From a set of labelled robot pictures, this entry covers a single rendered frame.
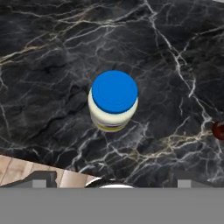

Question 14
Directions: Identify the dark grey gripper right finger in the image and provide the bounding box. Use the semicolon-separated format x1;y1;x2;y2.
168;170;224;189

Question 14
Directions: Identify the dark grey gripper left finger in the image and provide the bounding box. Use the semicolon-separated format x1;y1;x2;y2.
0;171;58;189

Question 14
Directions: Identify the dark red condiment bottle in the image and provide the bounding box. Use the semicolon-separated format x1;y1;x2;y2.
211;121;224;142

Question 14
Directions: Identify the blue-lidded mayonnaise jar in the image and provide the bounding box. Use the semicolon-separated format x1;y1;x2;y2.
87;69;139;133

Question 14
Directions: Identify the round white and black object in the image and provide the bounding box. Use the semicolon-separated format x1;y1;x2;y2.
84;176;136;189

